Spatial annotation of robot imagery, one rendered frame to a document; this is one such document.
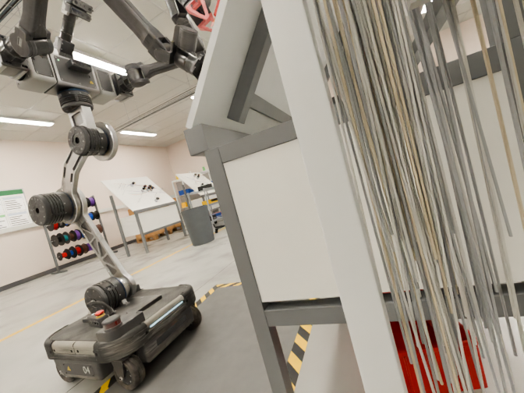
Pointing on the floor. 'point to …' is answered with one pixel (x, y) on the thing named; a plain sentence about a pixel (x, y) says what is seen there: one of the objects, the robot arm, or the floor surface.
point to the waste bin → (198, 224)
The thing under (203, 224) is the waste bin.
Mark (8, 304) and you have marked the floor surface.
